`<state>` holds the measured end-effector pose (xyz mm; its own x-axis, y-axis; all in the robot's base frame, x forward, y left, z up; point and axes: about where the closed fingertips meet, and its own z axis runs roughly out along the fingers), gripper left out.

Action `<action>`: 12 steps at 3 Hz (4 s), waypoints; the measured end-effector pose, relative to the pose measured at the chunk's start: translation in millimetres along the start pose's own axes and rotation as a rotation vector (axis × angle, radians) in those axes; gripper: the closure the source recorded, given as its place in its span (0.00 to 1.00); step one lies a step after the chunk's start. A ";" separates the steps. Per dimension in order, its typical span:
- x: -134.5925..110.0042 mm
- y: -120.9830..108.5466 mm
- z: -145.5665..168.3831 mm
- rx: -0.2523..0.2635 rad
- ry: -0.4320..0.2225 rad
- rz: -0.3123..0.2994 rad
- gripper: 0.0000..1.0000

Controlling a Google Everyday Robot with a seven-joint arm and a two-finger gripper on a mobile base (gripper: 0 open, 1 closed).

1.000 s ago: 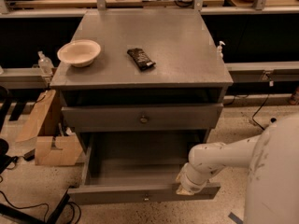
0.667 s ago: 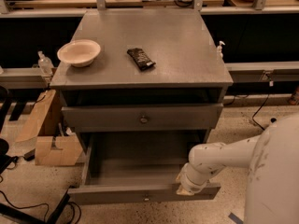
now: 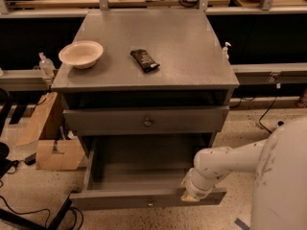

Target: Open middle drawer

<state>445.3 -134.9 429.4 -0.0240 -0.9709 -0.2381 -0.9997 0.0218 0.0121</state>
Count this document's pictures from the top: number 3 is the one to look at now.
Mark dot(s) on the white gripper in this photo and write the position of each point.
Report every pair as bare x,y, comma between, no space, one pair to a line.
191,186

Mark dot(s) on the grey drawer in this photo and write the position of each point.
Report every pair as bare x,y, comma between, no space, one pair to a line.
137,171
159,120

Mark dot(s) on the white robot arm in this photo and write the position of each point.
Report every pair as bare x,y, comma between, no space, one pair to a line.
279,164

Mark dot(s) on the grey top drawer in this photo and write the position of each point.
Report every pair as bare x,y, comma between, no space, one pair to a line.
159,120

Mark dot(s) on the grey drawer cabinet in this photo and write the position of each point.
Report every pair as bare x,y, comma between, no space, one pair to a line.
193,70

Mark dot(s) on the open cardboard box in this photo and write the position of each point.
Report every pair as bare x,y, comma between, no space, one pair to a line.
52,151

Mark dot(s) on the black stand leg right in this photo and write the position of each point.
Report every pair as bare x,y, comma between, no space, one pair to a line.
280,123

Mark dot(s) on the black snack packet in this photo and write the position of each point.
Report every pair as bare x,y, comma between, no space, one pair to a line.
144,60

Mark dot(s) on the white pump bottle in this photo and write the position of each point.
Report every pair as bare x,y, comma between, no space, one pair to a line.
227,45

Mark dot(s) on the white bowl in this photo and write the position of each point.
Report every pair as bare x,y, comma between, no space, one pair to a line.
81,54

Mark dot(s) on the clear sanitizer bottle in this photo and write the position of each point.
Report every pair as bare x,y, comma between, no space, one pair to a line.
46,65

